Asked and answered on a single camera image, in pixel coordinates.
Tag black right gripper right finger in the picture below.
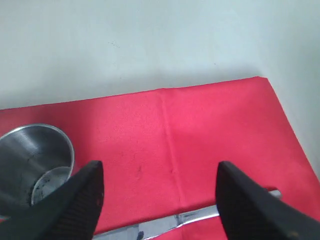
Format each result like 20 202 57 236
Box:
215 161 320 240

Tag steel table knife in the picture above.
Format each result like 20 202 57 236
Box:
94 189 284 240

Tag stainless steel cup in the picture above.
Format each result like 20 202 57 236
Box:
0 123 76 220

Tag red table cloth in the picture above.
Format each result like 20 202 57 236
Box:
0 77 320 233

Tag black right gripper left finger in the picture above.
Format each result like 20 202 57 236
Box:
0 160 104 240

